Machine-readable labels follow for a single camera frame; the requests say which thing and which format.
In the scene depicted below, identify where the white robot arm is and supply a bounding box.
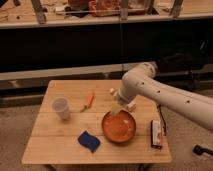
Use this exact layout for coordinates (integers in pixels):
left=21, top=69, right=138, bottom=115
left=115, top=62, right=213, bottom=132

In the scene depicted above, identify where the white bottle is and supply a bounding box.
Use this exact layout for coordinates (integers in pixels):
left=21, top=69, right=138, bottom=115
left=110, top=88, right=136, bottom=112

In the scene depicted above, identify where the orange bowl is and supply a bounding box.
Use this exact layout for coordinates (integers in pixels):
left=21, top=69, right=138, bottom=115
left=101, top=110, right=136, bottom=143

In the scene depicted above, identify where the orange carrot toy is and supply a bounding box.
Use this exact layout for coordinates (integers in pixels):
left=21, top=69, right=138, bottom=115
left=80, top=92, right=95, bottom=112

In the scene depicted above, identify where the blue sponge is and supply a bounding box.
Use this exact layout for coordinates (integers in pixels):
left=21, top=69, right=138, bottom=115
left=78, top=131, right=100, bottom=153

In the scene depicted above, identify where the wooden table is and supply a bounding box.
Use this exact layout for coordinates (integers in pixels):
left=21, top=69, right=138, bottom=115
left=22, top=80, right=172, bottom=164

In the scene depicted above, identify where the translucent plastic cup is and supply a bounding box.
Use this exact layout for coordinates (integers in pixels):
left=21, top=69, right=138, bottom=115
left=51, top=97, right=70, bottom=120

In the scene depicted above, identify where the black object on floor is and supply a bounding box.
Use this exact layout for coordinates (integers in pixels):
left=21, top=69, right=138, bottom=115
left=193, top=145, right=213, bottom=156

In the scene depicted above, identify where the black cable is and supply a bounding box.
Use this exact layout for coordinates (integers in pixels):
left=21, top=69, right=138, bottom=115
left=156, top=103, right=168, bottom=136

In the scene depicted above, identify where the wooden shelf frame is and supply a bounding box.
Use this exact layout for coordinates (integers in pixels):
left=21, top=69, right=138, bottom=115
left=0, top=0, right=213, bottom=29

